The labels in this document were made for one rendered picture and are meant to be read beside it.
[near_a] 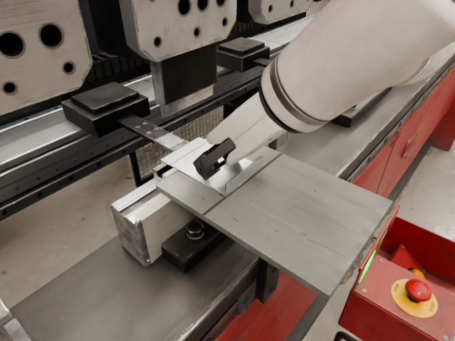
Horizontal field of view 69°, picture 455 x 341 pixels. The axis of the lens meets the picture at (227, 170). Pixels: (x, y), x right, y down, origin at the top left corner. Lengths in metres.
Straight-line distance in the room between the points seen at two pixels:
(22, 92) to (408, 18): 0.28
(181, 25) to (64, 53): 0.13
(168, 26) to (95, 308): 0.37
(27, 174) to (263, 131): 0.44
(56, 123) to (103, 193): 1.41
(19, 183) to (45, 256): 1.22
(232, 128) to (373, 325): 0.47
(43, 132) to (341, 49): 0.55
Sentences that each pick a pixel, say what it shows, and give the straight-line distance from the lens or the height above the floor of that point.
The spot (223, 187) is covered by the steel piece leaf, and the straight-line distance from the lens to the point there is 0.45.
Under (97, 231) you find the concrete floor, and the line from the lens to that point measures 1.87.
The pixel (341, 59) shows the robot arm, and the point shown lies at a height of 1.21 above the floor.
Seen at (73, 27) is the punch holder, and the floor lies 1.22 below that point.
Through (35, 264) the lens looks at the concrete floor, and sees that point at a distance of 1.85.
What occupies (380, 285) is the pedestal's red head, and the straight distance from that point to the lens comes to 0.68.
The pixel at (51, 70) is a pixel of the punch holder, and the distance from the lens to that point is 0.31.
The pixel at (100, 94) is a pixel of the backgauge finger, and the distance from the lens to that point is 0.67.
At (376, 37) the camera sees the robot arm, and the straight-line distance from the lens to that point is 0.27.
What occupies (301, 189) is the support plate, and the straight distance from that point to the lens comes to 0.47.
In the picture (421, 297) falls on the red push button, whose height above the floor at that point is 0.81.
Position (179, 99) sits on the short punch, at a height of 1.10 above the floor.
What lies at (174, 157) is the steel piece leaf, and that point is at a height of 1.00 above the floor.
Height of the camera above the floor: 1.30
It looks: 37 degrees down
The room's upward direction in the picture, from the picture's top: straight up
